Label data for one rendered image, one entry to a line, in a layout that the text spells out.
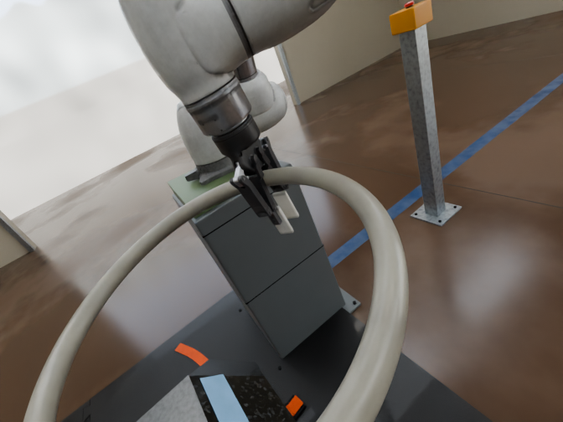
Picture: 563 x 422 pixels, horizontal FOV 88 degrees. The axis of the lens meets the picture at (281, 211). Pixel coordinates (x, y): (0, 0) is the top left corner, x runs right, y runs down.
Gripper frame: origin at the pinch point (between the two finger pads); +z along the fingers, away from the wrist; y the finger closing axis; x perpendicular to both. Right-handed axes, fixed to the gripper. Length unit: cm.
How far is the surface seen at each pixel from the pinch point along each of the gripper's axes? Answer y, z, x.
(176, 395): 33.3, 2.6, -8.0
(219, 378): 29.3, 6.2, -4.7
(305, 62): -525, 87, -169
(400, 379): -2, 89, 5
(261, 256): -20, 37, -34
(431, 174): -102, 74, 22
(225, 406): 32.6, 5.1, -0.9
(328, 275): -35, 69, -22
